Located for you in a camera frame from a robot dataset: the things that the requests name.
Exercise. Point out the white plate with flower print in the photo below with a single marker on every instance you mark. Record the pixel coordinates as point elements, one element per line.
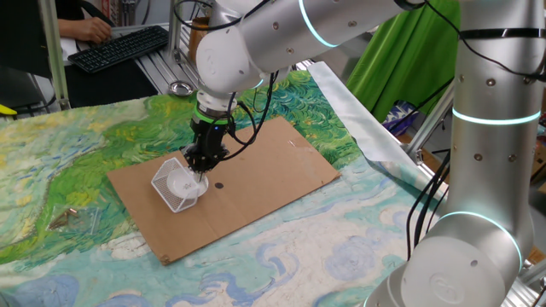
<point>181,184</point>

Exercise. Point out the yellow object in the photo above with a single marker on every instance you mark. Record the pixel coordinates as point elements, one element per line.
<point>6,111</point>

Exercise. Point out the person's bare forearm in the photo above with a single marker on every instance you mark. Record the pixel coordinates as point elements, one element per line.
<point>66,27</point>

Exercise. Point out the aluminium frame post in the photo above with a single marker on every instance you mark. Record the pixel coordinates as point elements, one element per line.
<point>431,123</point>
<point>175,30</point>
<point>54,51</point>

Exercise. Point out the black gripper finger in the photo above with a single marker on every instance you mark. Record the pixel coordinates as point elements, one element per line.
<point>212,162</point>
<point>193,160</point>

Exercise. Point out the small metal dish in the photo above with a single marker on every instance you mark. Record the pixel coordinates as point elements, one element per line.
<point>181,88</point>

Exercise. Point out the brown cardboard sheet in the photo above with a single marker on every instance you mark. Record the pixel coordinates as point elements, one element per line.
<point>264,170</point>

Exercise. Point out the black desk mat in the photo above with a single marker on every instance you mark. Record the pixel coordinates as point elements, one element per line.
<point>111,85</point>

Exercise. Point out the green curtain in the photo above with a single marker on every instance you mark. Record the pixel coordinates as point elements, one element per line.
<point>405,64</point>

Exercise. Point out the black keyboard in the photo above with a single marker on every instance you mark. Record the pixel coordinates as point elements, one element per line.
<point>119,48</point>

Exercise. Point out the person's bare hand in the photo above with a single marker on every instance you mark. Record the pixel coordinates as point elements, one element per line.
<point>94,30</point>

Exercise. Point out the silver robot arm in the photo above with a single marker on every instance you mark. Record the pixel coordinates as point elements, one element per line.
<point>469,256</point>

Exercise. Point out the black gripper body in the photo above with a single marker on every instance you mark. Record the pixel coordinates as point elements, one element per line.
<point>209,138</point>

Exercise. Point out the blue white patterned bag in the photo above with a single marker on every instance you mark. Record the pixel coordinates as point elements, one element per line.
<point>399,119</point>

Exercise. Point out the painted landscape tablecloth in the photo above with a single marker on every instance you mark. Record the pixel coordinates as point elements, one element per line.
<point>128,123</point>

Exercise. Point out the clear plastic bag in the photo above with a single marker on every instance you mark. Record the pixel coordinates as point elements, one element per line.
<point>72,221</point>

